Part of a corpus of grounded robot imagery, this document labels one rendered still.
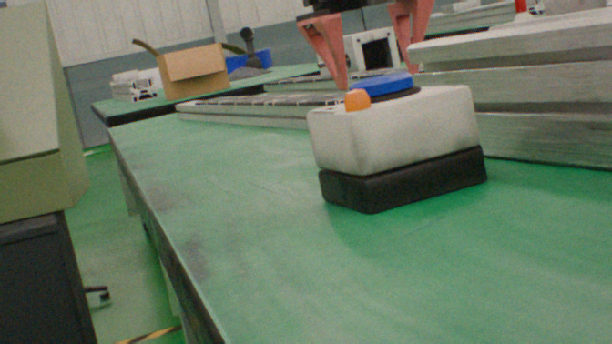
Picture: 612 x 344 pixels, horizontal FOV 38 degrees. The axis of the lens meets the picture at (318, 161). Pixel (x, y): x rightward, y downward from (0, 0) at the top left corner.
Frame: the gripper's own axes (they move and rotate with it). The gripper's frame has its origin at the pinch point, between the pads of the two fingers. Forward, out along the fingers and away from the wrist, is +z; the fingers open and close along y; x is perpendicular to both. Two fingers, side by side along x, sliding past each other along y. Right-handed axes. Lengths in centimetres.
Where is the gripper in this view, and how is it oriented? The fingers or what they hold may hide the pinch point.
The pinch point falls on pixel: (377, 73)
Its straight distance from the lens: 87.7
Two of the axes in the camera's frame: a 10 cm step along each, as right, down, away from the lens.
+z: 2.1, 9.7, 1.4
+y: 9.1, -2.4, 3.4
